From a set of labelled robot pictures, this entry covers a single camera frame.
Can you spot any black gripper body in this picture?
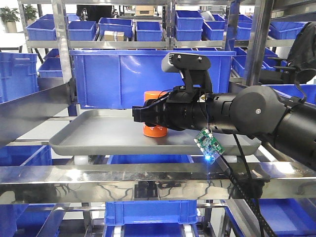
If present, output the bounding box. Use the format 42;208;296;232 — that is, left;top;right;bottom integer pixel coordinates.
132;89;208;131

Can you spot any orange cylindrical capacitor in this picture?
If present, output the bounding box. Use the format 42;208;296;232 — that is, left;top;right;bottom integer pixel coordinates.
142;91;168;138

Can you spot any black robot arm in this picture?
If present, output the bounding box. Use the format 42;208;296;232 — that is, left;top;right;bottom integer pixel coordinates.
132;85;316;169

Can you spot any stainless steel shelf rack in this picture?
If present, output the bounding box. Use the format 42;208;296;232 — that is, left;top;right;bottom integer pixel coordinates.
0;0;316;237

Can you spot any green circuit board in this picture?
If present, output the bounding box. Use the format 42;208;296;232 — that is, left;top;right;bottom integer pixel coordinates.
194;127;225;162

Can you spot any large blue bin behind tray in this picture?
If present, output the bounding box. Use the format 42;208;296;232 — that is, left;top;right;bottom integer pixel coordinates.
70;49;237;110

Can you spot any grey metal tray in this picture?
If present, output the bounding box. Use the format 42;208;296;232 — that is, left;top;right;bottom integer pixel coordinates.
49;109;262;157

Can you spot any cardboard box in bin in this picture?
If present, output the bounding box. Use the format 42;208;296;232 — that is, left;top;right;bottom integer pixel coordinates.
103;31;126;41

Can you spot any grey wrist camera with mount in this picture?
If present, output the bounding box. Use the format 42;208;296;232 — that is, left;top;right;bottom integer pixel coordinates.
161;52;212;93

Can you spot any black braided cable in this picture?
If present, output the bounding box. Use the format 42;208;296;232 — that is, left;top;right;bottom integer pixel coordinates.
217;133;279;237

